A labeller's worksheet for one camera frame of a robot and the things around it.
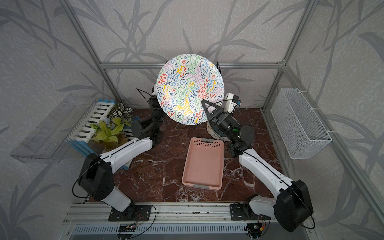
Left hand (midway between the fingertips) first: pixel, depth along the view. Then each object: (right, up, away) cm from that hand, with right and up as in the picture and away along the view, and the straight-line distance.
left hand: (172, 94), depth 50 cm
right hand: (+10, -3, +4) cm, 11 cm away
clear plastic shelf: (-57, -19, +14) cm, 62 cm away
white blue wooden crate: (-47, -16, +20) cm, 53 cm away
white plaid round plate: (+18, -19, +54) cm, 60 cm away
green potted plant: (-42, -14, +32) cm, 54 cm away
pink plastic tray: (+11, -36, +39) cm, 54 cm away
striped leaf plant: (-35, -4, +32) cm, 48 cm away
